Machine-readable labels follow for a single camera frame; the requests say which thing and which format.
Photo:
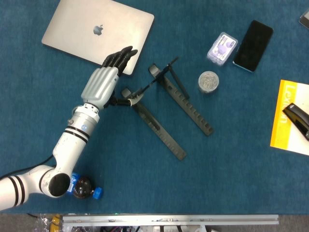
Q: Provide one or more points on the silver Apple laptop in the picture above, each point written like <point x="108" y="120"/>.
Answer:
<point x="79" y="36"/>

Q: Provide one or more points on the clear round jar of clips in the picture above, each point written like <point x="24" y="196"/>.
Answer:
<point x="208" y="82"/>

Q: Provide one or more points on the clear plastic bag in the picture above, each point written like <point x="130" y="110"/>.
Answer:
<point x="42" y="223"/>

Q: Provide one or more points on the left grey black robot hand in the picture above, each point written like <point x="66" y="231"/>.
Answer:
<point x="99" y="84"/>

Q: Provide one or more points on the clear box with purple print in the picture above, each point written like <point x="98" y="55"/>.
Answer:
<point x="222" y="49"/>

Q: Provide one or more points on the black stapler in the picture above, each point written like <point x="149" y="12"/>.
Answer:
<point x="297" y="118"/>

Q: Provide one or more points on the blue felt table cover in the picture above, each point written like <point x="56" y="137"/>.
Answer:
<point x="144" y="193"/>

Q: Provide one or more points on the yellow white Lexicon book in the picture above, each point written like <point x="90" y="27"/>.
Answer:
<point x="280" y="120"/>

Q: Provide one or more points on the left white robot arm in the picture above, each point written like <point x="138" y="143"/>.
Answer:
<point x="72" y="140"/>

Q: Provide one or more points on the black folding laptop stand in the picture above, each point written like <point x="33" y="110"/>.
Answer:
<point x="169" y="142"/>

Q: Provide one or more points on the aluminium profile rail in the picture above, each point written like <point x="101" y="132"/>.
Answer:
<point x="169" y="221"/>

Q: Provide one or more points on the black smartphone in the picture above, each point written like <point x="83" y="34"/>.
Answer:
<point x="253" y="46"/>

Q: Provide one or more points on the cola bottle with blue label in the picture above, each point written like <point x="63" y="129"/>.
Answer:
<point x="83" y="187"/>

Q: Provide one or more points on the yellow plastic part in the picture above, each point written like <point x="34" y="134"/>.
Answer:
<point x="55" y="221"/>

